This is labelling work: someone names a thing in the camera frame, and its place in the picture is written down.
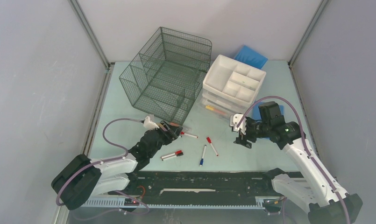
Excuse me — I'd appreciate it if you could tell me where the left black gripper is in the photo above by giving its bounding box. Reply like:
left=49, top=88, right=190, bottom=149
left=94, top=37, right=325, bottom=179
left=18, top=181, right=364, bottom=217
left=148, top=120, right=182, bottom=158

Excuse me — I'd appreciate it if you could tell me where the orange cap clear highlighter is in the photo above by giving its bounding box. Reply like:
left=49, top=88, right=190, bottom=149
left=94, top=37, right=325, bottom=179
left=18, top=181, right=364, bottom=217
left=170, top=122, right=192, bottom=132

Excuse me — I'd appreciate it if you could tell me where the yellow highlighter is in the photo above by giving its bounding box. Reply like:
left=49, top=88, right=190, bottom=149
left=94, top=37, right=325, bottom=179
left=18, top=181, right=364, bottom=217
left=205, top=105, right=215, bottom=111

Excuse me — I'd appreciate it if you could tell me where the white plastic drawer organizer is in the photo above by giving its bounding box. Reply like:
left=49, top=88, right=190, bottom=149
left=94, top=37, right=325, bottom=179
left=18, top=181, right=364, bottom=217
left=201, top=55, right=266, bottom=118

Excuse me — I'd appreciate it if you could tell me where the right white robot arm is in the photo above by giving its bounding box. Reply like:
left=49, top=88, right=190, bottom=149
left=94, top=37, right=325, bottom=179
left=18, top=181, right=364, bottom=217
left=230, top=101, right=363, bottom=224

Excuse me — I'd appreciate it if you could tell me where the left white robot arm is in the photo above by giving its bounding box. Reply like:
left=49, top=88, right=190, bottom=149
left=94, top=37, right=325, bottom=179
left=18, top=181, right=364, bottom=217
left=51, top=116, right=183, bottom=210

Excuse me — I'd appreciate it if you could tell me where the red cap marker upper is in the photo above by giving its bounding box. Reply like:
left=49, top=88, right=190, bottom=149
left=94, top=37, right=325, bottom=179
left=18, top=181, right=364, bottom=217
left=180, top=132, right=198, bottom=139

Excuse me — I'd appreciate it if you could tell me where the red cap marker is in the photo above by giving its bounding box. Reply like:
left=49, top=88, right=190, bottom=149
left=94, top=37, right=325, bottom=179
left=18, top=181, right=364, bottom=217
left=206, top=137, right=219, bottom=156
left=180, top=132, right=198, bottom=139
left=161, top=150, right=183, bottom=160

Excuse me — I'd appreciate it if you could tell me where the blue folder at right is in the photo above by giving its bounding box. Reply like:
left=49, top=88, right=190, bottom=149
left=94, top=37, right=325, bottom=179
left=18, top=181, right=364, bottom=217
left=251, top=102, right=284, bottom=120

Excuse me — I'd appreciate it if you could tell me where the blue folder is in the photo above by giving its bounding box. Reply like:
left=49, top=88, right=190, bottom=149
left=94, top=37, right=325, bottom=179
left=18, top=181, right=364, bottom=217
left=233, top=45, right=268, bottom=69
left=251, top=102, right=284, bottom=120

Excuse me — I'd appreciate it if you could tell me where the red cap marker lower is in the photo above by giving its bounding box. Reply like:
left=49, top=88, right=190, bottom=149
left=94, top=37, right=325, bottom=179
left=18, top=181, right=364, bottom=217
left=161, top=150, right=183, bottom=160

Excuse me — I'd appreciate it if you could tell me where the black cap marker lower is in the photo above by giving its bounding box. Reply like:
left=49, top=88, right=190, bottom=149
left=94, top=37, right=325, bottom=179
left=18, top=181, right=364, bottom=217
left=162, top=153, right=184, bottom=161

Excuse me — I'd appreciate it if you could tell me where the red cap marker middle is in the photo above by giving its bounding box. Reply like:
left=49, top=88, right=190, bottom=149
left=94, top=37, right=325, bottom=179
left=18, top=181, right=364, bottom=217
left=206, top=137, right=219, bottom=156

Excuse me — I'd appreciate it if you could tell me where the blue cap whiteboard marker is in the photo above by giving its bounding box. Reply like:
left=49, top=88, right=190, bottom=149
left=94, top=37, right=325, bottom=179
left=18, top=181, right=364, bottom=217
left=199, top=145, right=207, bottom=167

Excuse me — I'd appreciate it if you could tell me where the blue folder at back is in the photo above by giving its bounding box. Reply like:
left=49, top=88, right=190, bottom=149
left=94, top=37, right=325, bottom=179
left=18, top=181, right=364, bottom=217
left=233, top=45, right=268, bottom=69

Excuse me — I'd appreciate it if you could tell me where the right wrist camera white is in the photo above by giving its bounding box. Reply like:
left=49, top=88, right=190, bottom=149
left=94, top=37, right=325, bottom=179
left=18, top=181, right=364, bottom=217
left=229, top=113, right=246, bottom=135

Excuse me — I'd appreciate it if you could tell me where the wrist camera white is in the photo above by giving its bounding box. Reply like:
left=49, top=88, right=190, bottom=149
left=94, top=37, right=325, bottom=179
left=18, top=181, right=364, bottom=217
left=229, top=113, right=246, bottom=135
left=143, top=114, right=160, bottom=130

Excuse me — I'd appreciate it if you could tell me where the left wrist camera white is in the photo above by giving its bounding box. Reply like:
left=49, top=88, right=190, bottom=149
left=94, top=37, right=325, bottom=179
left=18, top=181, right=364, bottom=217
left=143, top=114, right=160, bottom=130

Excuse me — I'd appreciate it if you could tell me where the green wire mesh basket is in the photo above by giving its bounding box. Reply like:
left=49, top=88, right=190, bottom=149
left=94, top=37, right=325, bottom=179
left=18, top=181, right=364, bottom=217
left=119, top=27, right=212, bottom=125

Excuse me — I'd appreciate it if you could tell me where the black front rail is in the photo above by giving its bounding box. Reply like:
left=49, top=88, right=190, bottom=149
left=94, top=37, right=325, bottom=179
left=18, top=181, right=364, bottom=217
left=123, top=171, right=282, bottom=207

